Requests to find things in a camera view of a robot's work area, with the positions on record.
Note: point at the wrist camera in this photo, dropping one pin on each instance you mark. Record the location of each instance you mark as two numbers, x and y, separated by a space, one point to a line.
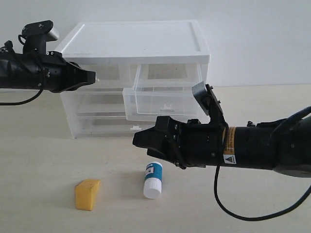
34 36
205 97

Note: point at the blue white glue stick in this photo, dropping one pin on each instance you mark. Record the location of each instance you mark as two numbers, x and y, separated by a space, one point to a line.
152 188

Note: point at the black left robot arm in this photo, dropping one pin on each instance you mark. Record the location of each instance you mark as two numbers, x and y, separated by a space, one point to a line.
33 70

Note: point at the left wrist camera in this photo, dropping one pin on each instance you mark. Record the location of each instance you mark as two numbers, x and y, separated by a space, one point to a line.
34 36

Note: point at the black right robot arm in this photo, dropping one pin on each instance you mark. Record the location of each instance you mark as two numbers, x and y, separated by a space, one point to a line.
283 146

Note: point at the white plastic drawer cabinet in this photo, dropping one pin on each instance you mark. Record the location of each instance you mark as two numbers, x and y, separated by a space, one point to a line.
133 42

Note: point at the clear bottom wide drawer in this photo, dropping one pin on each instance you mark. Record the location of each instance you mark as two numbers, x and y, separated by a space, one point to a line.
107 127

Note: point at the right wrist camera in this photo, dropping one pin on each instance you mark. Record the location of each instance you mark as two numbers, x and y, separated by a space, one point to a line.
205 97

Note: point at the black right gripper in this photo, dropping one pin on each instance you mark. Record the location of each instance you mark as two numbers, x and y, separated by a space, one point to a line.
197 144

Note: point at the clear middle wide drawer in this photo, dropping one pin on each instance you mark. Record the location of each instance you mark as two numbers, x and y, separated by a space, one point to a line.
93 102

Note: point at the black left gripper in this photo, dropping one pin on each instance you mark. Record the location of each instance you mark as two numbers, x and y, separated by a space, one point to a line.
61 75

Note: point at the clear wide drawer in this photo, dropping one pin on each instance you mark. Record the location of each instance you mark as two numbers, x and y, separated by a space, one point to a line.
107 127
93 102

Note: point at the yellow cheese wedge block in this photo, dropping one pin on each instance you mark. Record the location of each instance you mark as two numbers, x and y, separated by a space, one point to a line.
85 194

